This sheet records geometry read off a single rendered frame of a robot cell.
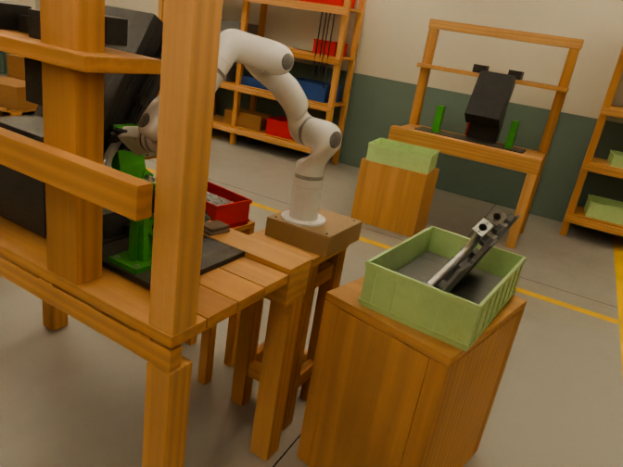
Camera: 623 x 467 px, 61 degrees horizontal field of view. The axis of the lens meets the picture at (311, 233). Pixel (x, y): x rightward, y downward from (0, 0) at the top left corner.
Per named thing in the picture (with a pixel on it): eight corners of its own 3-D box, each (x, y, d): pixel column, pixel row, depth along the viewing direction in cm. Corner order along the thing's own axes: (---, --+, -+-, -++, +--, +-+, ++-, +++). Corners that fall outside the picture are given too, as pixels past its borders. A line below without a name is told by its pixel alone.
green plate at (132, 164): (132, 180, 201) (123, 124, 196) (147, 180, 196) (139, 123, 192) (107, 184, 191) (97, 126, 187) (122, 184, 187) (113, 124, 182)
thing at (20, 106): (41, 104, 823) (39, 55, 797) (82, 114, 801) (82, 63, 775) (-30, 110, 716) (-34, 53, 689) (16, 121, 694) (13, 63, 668)
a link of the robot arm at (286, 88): (321, 157, 211) (294, 147, 222) (337, 134, 214) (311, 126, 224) (257, 60, 175) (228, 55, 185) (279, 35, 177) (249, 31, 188)
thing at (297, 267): (55, 188, 266) (55, 159, 261) (306, 295, 200) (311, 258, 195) (28, 193, 254) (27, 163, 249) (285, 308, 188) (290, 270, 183)
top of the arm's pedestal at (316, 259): (288, 226, 248) (289, 219, 247) (348, 247, 234) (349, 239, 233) (247, 243, 222) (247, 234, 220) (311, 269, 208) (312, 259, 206)
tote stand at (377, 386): (384, 393, 274) (418, 254, 246) (477, 450, 244) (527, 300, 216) (295, 456, 224) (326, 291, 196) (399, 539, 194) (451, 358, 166)
